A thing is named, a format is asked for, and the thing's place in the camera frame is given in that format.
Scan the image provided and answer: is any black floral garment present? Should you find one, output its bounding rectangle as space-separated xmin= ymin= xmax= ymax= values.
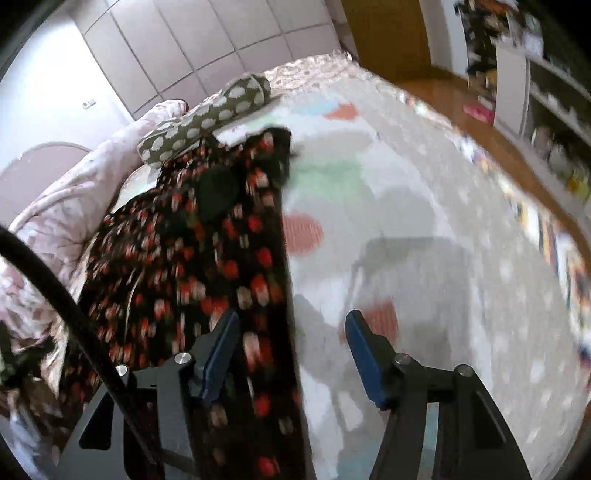
xmin=46 ymin=126 xmax=308 ymax=480

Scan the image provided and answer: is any heart patterned quilted bedspread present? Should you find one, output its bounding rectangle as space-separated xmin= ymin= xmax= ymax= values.
xmin=111 ymin=51 xmax=591 ymax=480

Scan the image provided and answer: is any wooden door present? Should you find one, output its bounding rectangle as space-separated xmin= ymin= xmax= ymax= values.
xmin=339 ymin=0 xmax=432 ymax=84

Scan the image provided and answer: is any white shelf unit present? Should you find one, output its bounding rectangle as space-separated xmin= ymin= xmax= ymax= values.
xmin=492 ymin=41 xmax=591 ymax=208

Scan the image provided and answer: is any pink curved headboard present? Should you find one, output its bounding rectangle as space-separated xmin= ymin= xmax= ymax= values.
xmin=0 ymin=142 xmax=93 ymax=227

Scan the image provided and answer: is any green spotted bolster pillow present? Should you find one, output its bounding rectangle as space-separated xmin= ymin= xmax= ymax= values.
xmin=136 ymin=73 xmax=273 ymax=166

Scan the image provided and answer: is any red box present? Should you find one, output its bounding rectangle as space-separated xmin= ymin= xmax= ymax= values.
xmin=463 ymin=103 xmax=493 ymax=124

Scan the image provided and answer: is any pale panelled wardrobe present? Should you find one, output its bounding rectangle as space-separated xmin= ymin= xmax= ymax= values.
xmin=69 ymin=0 xmax=356 ymax=121

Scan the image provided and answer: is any black cable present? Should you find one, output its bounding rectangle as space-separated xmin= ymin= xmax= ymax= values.
xmin=0 ymin=225 xmax=160 ymax=469

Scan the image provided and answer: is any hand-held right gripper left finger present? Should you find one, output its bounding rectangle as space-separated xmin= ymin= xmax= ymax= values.
xmin=51 ymin=308 xmax=242 ymax=480

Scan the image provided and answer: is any cluttered storage rack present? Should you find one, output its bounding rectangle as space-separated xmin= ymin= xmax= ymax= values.
xmin=455 ymin=0 xmax=544 ymax=78

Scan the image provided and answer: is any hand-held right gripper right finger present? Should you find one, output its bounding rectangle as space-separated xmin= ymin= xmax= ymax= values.
xmin=345 ymin=309 xmax=534 ymax=480

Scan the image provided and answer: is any pink floral comforter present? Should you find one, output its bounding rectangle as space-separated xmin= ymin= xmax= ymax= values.
xmin=0 ymin=99 xmax=190 ymax=407

